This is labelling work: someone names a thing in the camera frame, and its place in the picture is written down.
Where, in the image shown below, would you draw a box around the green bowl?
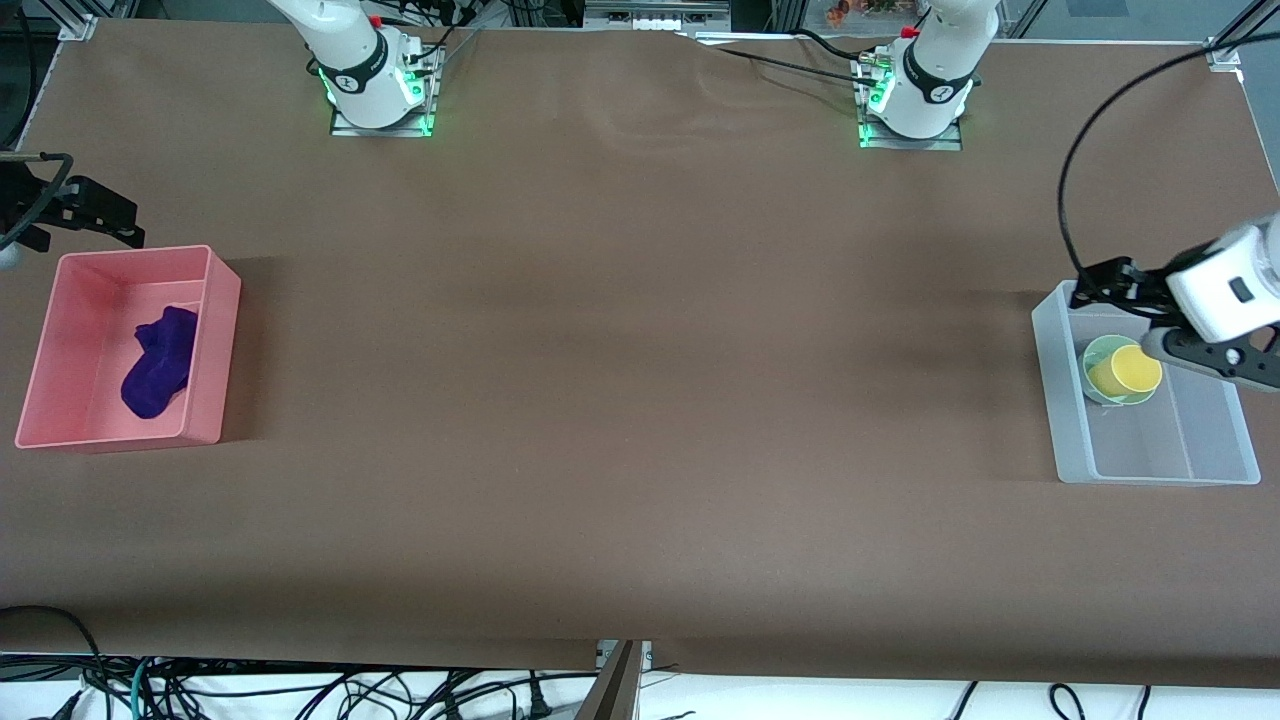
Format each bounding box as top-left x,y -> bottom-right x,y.
1081,333 -> 1162,408

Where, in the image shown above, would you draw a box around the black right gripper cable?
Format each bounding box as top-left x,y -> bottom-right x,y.
0,150 -> 77,253

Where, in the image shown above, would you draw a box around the orange background items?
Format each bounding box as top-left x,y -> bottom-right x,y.
824,0 -> 927,27

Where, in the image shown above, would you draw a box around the pink plastic bin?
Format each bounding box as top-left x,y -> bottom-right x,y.
14,244 -> 244,452

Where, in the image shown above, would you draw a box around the thick black looped cable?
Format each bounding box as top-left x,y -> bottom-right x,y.
0,604 -> 107,701

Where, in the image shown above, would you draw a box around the clear plastic bin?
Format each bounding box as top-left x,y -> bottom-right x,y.
1030,279 -> 1263,488

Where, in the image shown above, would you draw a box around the purple cloth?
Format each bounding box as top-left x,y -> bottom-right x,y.
120,305 -> 200,421

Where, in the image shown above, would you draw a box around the long black base cable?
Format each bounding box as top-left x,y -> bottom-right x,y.
690,32 -> 883,91

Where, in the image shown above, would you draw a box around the short black base cable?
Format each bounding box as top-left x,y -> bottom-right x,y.
793,28 -> 873,65

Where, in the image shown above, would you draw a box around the tangled black floor cables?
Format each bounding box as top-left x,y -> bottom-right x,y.
150,664 -> 601,720

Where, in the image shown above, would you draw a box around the yellow cup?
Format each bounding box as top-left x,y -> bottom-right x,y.
1087,343 -> 1165,400

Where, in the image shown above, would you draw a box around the white power strip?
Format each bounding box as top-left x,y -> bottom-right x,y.
584,0 -> 732,32

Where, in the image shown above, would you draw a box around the brown table cover sheet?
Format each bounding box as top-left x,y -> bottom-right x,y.
0,18 -> 1280,691

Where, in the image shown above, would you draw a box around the black base cable bundle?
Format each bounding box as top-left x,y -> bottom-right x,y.
380,0 -> 486,73

